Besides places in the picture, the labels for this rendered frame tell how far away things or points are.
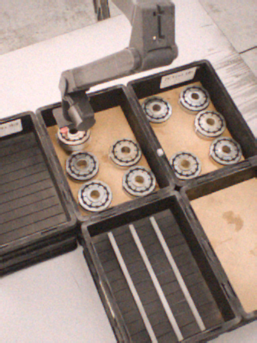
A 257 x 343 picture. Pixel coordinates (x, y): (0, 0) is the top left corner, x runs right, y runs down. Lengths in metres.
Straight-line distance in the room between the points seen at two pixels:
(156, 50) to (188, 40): 1.08
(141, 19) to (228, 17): 2.27
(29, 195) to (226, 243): 0.60
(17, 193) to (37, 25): 1.66
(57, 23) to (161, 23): 2.10
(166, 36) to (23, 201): 0.74
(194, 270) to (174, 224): 0.15
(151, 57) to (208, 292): 0.73
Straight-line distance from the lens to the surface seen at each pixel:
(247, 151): 1.63
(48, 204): 1.52
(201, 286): 1.46
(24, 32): 3.02
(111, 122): 1.65
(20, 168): 1.58
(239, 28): 3.18
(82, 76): 1.26
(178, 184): 1.45
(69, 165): 1.53
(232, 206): 1.57
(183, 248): 1.49
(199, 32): 2.11
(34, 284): 1.57
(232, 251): 1.51
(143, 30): 0.97
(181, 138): 1.64
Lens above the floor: 2.21
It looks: 63 degrees down
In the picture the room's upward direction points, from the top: 9 degrees clockwise
